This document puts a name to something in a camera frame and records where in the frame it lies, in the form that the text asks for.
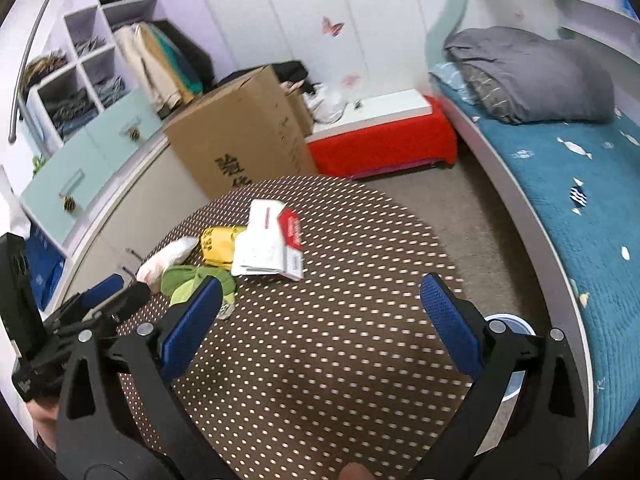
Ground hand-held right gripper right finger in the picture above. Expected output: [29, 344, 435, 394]
[415, 274, 592, 480]

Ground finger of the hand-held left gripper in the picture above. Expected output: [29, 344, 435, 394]
[57, 284, 151, 338]
[45, 274, 125, 321]

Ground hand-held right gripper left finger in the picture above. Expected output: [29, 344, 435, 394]
[55, 276, 231, 480]

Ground pale green packet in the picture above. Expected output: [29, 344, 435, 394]
[216, 290, 237, 321]

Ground green leaf-shaped scrap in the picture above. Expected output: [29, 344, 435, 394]
[160, 265, 237, 308]

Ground white waste bin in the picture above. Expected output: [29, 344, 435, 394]
[480, 312, 532, 401]

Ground yellow packet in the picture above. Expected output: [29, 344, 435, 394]
[200, 226, 248, 267]

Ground white and red carton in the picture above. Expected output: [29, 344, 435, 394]
[231, 199, 305, 282]

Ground person's left hand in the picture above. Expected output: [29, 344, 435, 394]
[27, 399, 60, 453]

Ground blue bag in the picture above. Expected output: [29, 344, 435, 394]
[25, 222, 66, 311]

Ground low white cabinet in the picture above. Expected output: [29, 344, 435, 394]
[65, 135, 221, 301]

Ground large teal drawer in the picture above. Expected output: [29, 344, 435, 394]
[20, 132, 108, 238]

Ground polka-dot round table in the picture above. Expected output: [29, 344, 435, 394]
[116, 175, 473, 480]

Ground small teal drawer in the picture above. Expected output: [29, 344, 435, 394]
[82, 89, 163, 161]

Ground bed with teal cover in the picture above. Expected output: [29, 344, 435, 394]
[430, 62, 640, 453]

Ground stack of dark folded clothes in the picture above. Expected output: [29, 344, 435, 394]
[42, 87, 98, 133]

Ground red bench with white top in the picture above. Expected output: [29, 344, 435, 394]
[304, 89, 458, 181]

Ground large cardboard box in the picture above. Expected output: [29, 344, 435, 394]
[162, 64, 319, 201]

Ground yellow hanging garment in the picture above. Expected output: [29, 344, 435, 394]
[142, 22, 196, 106]

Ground pile of brown clothes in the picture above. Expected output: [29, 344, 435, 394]
[22, 50, 68, 88]

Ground plaid pillow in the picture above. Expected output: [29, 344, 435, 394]
[459, 65, 521, 123]

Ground green hanging garment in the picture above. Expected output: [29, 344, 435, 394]
[150, 25, 203, 96]

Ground grey metal handrail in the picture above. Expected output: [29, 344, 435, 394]
[7, 0, 73, 143]

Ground folded grey clothes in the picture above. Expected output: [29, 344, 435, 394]
[75, 35, 113, 56]

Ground white plastic bag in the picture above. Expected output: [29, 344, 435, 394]
[302, 85, 347, 123]

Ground black hanging garment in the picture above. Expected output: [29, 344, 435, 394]
[165, 20, 216, 88]

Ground grey blanket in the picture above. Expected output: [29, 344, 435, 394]
[444, 26, 616, 125]

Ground black clothing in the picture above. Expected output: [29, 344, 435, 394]
[215, 60, 313, 96]

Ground purple and white shelf unit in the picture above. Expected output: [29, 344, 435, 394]
[22, 0, 216, 161]

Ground white wardrobe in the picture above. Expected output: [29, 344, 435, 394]
[187, 0, 468, 111]

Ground white bedside wall shelf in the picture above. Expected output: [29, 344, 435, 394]
[555, 0, 640, 41]

